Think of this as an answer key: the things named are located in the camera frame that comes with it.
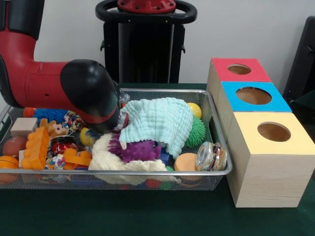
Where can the black upright panel on stand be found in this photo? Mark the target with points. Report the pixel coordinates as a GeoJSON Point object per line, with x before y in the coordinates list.
{"type": "Point", "coordinates": [305, 61]}

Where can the cream knitted cloth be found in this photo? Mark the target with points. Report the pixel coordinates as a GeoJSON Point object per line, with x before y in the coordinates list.
{"type": "Point", "coordinates": [103, 157]}

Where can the long orange building block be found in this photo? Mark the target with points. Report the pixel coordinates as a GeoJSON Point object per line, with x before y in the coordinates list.
{"type": "Point", "coordinates": [35, 150]}

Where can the wooden box with three holes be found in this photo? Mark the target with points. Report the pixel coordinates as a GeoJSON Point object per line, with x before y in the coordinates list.
{"type": "Point", "coordinates": [270, 177]}

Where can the blue spiky rubber ball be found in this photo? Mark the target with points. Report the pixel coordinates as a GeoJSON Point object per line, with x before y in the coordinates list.
{"type": "Point", "coordinates": [49, 114]}

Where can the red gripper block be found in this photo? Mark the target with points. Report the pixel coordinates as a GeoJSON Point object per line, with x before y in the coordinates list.
{"type": "Point", "coordinates": [125, 120]}

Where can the yellow ball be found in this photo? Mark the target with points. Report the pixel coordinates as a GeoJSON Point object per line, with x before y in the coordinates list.
{"type": "Point", "coordinates": [197, 109]}

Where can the brown plush monkey toy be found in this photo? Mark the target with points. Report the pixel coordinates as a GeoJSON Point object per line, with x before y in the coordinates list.
{"type": "Point", "coordinates": [56, 127]}

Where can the dark green table cloth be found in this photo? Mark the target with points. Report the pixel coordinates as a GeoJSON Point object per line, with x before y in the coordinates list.
{"type": "Point", "coordinates": [123, 214]}

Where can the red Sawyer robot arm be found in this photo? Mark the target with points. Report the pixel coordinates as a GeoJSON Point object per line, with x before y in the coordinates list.
{"type": "Point", "coordinates": [44, 83]}

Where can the green spiky rubber ball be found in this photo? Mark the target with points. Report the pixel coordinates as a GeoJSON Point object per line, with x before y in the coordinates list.
{"type": "Point", "coordinates": [197, 135]}

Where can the mint green waffle cloth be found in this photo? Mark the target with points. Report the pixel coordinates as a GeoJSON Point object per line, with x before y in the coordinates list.
{"type": "Point", "coordinates": [157, 120]}

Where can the purple spiky monster toy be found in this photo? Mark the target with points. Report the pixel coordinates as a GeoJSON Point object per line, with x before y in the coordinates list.
{"type": "Point", "coordinates": [140, 152]}

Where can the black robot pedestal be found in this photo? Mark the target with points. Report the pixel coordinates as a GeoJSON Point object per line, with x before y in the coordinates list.
{"type": "Point", "coordinates": [147, 49]}

